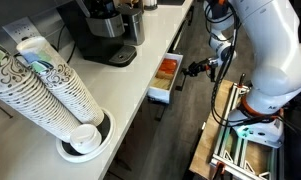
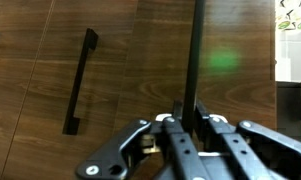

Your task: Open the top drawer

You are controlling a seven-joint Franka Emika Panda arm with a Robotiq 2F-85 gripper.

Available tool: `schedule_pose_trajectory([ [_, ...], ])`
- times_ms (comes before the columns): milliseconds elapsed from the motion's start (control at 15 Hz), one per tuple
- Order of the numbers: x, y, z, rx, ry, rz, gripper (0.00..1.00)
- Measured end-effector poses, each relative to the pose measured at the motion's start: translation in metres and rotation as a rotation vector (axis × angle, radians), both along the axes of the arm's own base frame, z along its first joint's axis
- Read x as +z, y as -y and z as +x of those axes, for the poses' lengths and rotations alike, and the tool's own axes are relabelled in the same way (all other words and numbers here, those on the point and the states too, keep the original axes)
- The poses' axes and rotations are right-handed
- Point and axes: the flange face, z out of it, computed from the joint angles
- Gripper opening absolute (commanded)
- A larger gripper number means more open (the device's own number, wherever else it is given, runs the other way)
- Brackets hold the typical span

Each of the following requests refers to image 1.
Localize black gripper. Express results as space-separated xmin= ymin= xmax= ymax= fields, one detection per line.
xmin=181 ymin=57 xmax=213 ymax=78

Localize dark drawer with white box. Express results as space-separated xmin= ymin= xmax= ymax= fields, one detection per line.
xmin=147 ymin=52 xmax=188 ymax=105

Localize dark lowest drawer front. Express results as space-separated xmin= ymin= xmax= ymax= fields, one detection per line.
xmin=153 ymin=102 xmax=169 ymax=123

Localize orange packets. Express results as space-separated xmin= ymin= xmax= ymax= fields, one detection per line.
xmin=158 ymin=59 xmax=178 ymax=75

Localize beige packets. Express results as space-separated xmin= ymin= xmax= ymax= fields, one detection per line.
xmin=150 ymin=70 xmax=174 ymax=91

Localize orange black clamp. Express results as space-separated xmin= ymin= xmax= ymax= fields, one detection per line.
xmin=211 ymin=160 xmax=228 ymax=180
xmin=237 ymin=72 xmax=248 ymax=89

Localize silver canister with black lid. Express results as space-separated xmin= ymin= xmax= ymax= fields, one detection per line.
xmin=116 ymin=3 xmax=146 ymax=47

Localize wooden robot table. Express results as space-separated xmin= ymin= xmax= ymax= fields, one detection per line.
xmin=189 ymin=79 xmax=284 ymax=180

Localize dark cabinet door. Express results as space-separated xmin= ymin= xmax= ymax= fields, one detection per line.
xmin=101 ymin=99 xmax=161 ymax=180

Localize black coffee maker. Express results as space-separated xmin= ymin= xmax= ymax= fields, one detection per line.
xmin=56 ymin=0 xmax=138 ymax=68

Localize white round cup holder plate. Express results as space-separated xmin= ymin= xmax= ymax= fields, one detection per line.
xmin=55 ymin=108 xmax=117 ymax=164

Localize patterned paper cup stack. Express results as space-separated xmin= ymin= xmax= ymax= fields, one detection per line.
xmin=0 ymin=36 xmax=83 ymax=144
xmin=15 ymin=35 xmax=106 ymax=128

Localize white plastic cup lid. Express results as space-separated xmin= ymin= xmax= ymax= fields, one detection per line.
xmin=69 ymin=123 xmax=103 ymax=155

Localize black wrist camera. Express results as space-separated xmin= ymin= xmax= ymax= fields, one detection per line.
xmin=208 ymin=64 xmax=219 ymax=83

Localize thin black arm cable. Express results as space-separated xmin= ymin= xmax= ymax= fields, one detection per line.
xmin=204 ymin=3 xmax=242 ymax=84

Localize thick black corrugated cable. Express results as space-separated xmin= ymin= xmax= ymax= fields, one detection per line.
xmin=208 ymin=6 xmax=281 ymax=134

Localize aluminium profile frame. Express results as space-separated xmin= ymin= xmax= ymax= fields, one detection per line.
xmin=209 ymin=81 xmax=281 ymax=180

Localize green plastic base bracket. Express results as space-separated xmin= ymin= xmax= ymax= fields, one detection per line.
xmin=235 ymin=127 xmax=256 ymax=140

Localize black base cable bundle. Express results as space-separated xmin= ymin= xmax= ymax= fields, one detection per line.
xmin=276 ymin=99 xmax=301 ymax=143

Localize black coffee maker cord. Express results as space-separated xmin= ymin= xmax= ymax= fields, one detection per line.
xmin=56 ymin=24 xmax=78 ymax=65

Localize white wall outlet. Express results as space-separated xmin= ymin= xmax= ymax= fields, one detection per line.
xmin=2 ymin=16 xmax=41 ymax=44

